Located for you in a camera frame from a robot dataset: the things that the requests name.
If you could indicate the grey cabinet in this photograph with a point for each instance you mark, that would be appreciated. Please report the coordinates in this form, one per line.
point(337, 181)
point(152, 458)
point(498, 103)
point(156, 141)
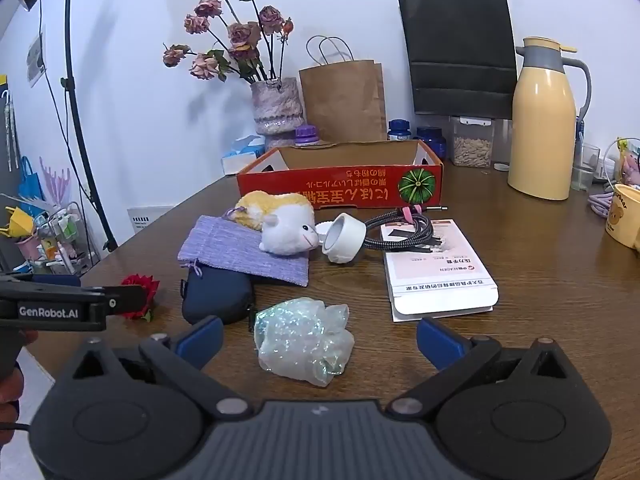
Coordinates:
point(6, 150)

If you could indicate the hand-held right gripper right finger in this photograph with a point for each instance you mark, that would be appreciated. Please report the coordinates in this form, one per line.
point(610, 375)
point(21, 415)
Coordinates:
point(440, 340)

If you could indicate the yellow watering can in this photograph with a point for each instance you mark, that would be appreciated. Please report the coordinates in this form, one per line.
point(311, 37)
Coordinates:
point(17, 222)

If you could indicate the white paper box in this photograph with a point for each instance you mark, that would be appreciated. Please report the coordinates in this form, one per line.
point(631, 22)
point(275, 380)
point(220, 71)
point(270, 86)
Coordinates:
point(440, 285)

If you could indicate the person's left hand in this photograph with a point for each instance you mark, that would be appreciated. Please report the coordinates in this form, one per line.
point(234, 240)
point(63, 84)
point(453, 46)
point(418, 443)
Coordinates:
point(7, 400)

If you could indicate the blue tote bag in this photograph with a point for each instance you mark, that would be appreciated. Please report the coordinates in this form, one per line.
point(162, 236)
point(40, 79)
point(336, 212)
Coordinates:
point(30, 185)

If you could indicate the brown paper bag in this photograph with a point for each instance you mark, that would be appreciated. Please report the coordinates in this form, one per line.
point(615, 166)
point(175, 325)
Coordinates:
point(345, 105)

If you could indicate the navy zip case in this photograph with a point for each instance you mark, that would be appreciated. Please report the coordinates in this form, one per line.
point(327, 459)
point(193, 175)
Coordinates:
point(215, 295)

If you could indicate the black paper bag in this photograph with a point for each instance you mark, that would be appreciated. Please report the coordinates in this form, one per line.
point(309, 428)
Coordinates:
point(460, 50)

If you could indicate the red artificial flower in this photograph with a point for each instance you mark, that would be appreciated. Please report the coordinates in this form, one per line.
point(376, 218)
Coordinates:
point(147, 287)

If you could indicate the white tape roll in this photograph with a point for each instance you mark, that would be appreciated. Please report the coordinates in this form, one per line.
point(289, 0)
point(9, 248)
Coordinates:
point(336, 256)

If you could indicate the purple cloth pouch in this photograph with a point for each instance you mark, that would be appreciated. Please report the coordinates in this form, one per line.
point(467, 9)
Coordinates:
point(235, 250)

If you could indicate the white yellow plush hamster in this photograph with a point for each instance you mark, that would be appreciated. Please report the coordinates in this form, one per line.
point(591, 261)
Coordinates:
point(285, 225)

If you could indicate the clear seed container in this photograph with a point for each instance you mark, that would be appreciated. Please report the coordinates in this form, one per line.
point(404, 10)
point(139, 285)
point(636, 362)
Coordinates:
point(471, 147)

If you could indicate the red cardboard box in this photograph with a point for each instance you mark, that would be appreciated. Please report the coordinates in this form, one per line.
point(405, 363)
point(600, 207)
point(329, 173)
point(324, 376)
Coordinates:
point(325, 190)

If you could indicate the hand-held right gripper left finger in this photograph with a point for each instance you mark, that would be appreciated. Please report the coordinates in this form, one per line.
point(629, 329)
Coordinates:
point(202, 337)

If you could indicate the pink and yellow packet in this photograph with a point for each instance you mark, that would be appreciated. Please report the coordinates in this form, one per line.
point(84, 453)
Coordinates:
point(629, 162)

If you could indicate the purple lid bottle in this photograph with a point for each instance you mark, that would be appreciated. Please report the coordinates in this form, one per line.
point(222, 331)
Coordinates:
point(306, 136)

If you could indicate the blue white tissue box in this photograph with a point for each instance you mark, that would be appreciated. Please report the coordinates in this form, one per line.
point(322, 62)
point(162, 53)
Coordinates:
point(240, 160)

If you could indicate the yellow thermos jug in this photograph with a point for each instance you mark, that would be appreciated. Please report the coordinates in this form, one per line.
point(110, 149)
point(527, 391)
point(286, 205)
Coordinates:
point(542, 135)

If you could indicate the iridescent plastic bag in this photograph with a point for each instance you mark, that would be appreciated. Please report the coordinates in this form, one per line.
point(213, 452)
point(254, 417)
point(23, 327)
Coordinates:
point(300, 340)

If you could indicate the purple coral decoration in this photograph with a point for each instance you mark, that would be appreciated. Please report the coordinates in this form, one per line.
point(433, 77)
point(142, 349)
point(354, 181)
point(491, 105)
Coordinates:
point(56, 182)

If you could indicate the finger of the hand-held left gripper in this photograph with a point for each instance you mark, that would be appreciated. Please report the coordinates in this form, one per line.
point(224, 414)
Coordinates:
point(55, 281)
point(125, 300)

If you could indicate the yellow bear mug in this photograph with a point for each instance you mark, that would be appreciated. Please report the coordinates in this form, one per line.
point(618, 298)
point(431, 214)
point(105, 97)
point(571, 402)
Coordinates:
point(622, 215)

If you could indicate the black light stand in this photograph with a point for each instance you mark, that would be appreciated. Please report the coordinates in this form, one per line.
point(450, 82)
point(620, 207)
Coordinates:
point(75, 100)

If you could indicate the clear glass cup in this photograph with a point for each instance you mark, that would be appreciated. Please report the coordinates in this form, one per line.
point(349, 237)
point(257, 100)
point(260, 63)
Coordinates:
point(587, 170)

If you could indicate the purple white knitted vase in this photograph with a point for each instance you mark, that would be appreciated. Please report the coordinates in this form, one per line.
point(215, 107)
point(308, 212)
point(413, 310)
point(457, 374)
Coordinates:
point(277, 107)

